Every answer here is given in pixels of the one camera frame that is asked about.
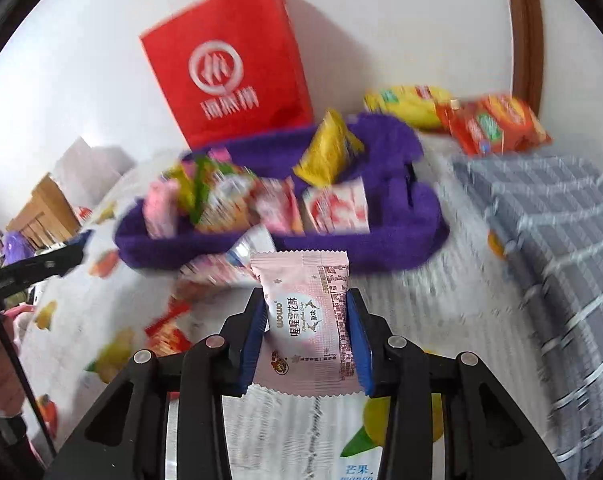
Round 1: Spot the large yellow snack bag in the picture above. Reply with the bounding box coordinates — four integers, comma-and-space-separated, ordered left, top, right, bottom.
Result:
364, 85, 455, 132

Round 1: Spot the grey plaid cloth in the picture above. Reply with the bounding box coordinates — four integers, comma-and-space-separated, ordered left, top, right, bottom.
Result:
451, 154, 603, 467

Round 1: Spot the white and red snack packet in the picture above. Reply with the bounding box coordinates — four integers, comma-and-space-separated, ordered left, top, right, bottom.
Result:
301, 177, 372, 235

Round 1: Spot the person's left hand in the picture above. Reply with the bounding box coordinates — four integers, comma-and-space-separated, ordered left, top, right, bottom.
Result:
0, 344, 28, 418

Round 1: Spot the pink and yellow snack packet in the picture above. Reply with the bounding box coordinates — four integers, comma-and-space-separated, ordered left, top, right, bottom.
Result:
142, 164, 194, 239

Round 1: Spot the wooden cabinet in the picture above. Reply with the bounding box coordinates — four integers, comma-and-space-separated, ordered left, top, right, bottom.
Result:
6, 172, 82, 252

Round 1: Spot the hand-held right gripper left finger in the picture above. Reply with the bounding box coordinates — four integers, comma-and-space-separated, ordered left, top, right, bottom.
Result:
44, 287, 270, 480

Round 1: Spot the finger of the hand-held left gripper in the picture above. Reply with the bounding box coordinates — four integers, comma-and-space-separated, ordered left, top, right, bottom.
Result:
8, 229, 95, 287

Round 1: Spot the brown wooden door frame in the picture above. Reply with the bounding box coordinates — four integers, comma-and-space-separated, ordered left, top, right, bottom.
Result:
499, 0, 545, 113

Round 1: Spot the fruit print tablecloth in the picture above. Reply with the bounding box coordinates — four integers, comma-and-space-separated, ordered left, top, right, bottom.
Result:
16, 135, 572, 480

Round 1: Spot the small yellow snack packet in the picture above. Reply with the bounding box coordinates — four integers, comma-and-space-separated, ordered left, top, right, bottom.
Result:
292, 109, 366, 187

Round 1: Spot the purple plush basket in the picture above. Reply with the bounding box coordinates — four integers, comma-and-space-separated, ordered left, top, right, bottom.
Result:
114, 112, 445, 277

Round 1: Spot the white cardboard box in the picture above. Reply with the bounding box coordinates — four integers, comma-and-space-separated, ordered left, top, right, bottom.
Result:
55, 136, 134, 197

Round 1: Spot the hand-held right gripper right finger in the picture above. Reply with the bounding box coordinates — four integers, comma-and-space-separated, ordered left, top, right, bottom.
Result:
345, 287, 567, 480

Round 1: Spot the large orange snack bag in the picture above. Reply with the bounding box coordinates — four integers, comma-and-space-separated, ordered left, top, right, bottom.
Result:
435, 93, 553, 158

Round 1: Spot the red paper bag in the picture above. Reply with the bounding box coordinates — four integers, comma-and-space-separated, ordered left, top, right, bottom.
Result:
138, 0, 316, 151

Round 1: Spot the pale pink snack packet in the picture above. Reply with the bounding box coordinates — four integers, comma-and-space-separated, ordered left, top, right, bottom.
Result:
250, 250, 361, 399

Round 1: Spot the pink and red snack packet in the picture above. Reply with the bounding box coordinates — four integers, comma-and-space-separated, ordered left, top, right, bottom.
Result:
251, 177, 305, 237

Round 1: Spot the green and orange snack packet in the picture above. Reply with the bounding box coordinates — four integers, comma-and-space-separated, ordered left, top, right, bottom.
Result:
181, 156, 258, 234

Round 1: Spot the silver and pink snack packet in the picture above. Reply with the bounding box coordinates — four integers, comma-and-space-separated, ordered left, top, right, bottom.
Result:
178, 224, 278, 287

